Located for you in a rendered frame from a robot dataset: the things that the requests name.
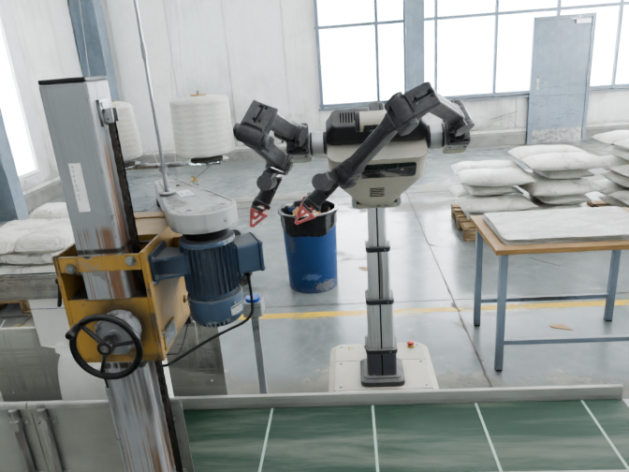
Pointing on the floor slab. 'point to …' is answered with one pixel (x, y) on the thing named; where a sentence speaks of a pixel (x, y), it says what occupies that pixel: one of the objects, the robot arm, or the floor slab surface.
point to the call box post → (259, 355)
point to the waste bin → (311, 248)
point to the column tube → (99, 283)
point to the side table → (538, 295)
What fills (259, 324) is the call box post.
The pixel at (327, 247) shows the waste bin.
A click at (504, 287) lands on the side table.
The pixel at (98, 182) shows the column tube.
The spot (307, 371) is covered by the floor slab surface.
